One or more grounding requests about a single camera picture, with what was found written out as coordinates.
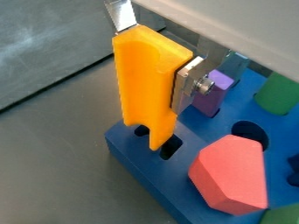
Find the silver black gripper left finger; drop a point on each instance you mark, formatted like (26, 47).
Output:
(122, 14)

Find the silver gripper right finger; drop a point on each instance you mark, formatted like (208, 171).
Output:
(191, 79)

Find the yellow arch block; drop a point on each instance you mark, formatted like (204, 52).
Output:
(147, 58)

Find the blue shape sorter board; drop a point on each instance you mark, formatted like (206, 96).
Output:
(162, 171)

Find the purple square block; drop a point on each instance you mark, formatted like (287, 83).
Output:
(208, 103)

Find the light blue rectangular block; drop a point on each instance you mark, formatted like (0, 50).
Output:
(234, 66)

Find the tall green cylinder block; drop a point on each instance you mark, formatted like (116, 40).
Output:
(278, 96)

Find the red pentagon block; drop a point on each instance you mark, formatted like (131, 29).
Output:
(228, 175)

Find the dark blue star block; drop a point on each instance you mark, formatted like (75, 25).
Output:
(293, 179)

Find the green hexagon block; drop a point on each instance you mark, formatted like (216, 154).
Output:
(282, 215)

